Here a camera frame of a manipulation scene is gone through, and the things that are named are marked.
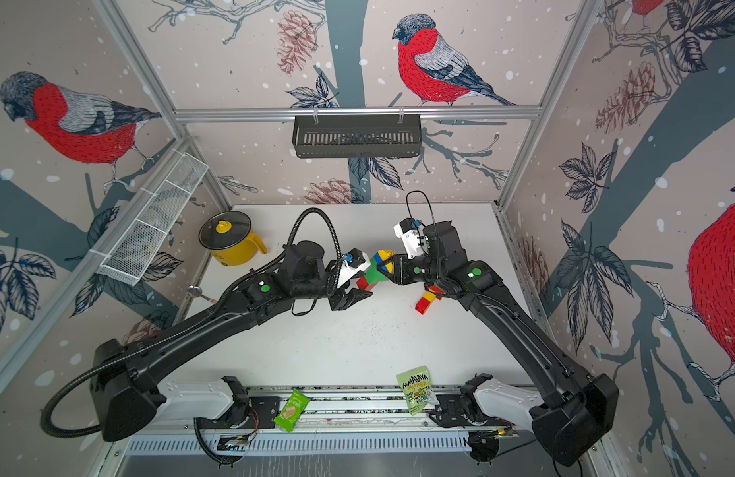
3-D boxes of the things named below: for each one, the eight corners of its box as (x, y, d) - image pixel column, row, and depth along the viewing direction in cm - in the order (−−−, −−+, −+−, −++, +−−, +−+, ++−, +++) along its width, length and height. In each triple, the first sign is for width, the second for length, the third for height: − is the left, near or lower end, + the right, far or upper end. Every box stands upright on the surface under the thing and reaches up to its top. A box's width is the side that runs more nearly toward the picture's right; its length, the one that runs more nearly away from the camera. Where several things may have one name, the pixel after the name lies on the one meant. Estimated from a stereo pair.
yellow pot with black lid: (208, 266, 104) (190, 244, 94) (223, 233, 114) (208, 210, 104) (263, 266, 104) (250, 244, 94) (273, 233, 114) (263, 209, 104)
